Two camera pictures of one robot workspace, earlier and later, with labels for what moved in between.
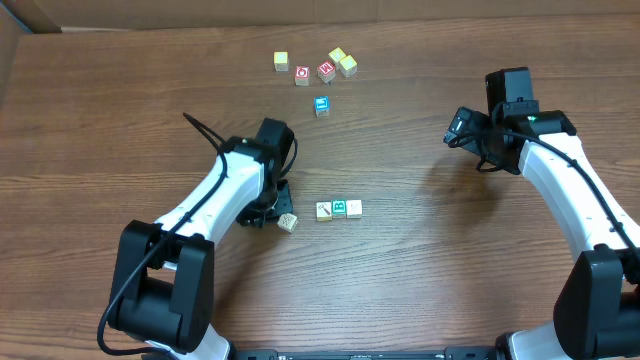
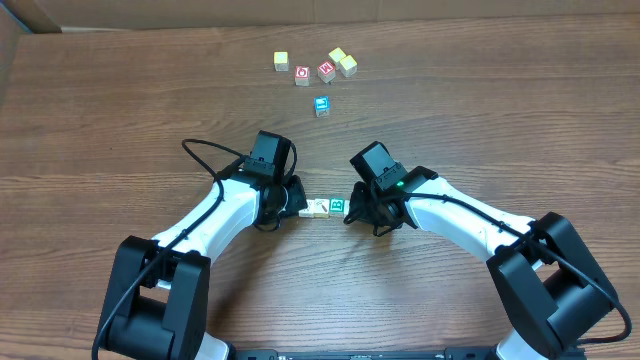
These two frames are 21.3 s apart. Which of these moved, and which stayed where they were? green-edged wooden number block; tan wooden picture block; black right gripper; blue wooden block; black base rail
Moved: black right gripper
Stayed: green-edged wooden number block; tan wooden picture block; black base rail; blue wooden block
